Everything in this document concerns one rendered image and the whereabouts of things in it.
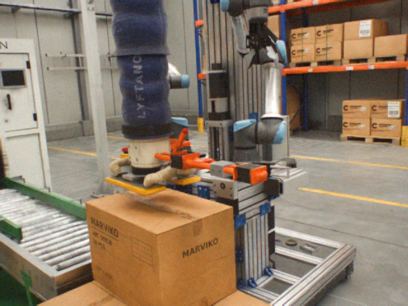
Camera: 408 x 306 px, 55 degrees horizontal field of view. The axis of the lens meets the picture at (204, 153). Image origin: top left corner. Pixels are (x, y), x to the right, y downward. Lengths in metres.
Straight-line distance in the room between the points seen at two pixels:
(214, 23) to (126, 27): 0.81
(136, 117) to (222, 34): 0.87
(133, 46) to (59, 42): 10.43
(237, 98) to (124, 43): 0.83
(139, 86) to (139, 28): 0.22
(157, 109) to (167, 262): 0.61
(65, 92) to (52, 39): 1.46
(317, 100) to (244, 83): 8.40
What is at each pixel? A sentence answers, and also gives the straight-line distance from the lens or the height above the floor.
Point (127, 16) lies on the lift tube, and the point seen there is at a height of 1.74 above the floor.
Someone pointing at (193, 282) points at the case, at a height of 0.69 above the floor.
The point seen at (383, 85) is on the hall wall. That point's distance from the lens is 10.05.
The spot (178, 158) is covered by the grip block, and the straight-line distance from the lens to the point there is 1.52.
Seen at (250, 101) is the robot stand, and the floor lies 1.35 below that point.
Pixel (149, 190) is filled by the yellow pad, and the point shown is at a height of 1.07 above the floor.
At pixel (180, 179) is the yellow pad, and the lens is 1.72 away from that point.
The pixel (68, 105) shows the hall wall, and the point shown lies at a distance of 12.03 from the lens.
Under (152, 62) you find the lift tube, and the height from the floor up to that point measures 1.56.
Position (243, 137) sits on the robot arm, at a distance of 2.02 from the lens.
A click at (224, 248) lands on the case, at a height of 0.77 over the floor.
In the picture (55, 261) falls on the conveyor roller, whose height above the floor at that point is 0.54.
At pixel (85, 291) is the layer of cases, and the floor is 0.54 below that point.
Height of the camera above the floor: 1.49
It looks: 11 degrees down
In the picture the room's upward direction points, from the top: 3 degrees counter-clockwise
